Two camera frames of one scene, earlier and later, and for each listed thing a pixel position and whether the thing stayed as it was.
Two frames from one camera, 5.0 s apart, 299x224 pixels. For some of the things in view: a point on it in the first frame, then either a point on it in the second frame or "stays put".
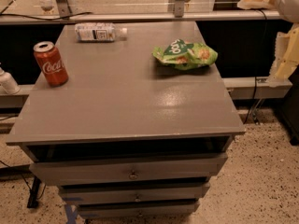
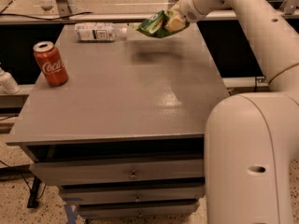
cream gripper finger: (286, 56) -> (189, 10)
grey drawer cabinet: (138, 131) stays put
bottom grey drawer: (138, 210) stays put
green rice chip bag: (184, 55) -> (155, 25)
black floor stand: (34, 201) stays put
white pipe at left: (8, 83) stays put
